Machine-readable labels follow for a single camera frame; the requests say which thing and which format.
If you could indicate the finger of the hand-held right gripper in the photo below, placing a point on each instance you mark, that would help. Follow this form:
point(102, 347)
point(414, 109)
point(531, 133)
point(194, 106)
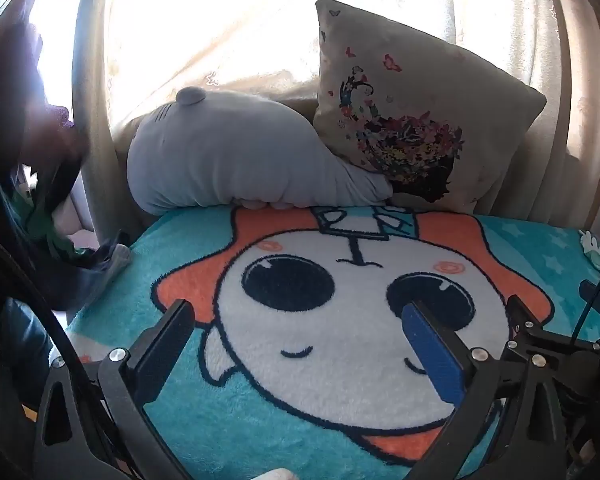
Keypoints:
point(594, 294)
point(530, 316)

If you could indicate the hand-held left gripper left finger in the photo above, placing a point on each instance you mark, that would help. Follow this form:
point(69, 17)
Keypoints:
point(167, 345)

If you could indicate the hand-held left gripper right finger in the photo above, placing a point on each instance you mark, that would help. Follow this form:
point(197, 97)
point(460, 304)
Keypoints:
point(435, 355)

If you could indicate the small white green plush toy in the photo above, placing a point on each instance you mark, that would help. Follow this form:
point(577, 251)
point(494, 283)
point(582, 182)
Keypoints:
point(592, 247)

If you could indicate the cartoon printed teal blanket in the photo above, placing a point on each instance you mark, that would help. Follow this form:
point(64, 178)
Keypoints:
point(330, 310)

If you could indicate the dark clothing pile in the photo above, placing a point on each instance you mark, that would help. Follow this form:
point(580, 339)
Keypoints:
point(36, 292)

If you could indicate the person's blue jeans leg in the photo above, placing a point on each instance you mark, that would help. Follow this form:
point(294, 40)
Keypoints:
point(22, 350)

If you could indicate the grey seal plush toy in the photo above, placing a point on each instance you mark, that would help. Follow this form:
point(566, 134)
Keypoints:
point(220, 160)

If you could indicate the beige floral print pillow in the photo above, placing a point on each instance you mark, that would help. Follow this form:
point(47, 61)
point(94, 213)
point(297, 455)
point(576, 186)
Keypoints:
point(405, 60)

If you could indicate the cream patterned curtain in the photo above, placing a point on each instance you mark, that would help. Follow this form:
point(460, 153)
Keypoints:
point(230, 20)

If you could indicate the beige curved tube frame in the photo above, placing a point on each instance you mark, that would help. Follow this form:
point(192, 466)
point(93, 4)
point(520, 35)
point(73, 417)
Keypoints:
point(91, 170)

